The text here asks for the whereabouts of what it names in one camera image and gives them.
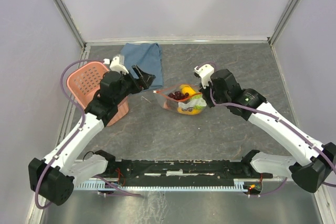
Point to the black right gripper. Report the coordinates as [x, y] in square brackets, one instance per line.
[211, 84]

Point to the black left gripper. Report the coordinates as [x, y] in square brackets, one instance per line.
[144, 79]

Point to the green custard apple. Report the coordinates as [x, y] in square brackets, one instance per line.
[199, 104]

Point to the dark red grape bunch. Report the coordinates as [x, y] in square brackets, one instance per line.
[178, 95]

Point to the yellow lemon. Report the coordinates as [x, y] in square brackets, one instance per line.
[187, 90]

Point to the orange mango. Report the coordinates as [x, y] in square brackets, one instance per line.
[188, 111]

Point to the clear zip bag red zipper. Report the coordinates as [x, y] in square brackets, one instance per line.
[171, 105]

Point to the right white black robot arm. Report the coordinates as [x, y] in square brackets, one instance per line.
[310, 162]

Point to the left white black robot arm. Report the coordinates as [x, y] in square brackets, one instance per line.
[54, 177]

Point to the blue folded cloth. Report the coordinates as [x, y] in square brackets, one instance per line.
[148, 57]

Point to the pink plastic perforated basket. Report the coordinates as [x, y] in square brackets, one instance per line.
[83, 83]

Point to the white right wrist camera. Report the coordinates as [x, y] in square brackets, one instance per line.
[204, 72]

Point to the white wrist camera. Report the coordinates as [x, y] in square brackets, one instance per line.
[117, 64]
[204, 72]

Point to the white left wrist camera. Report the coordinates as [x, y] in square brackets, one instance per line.
[117, 64]

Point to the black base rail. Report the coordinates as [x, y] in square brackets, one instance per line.
[181, 172]

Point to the light blue cable duct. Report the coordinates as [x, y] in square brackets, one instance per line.
[99, 185]

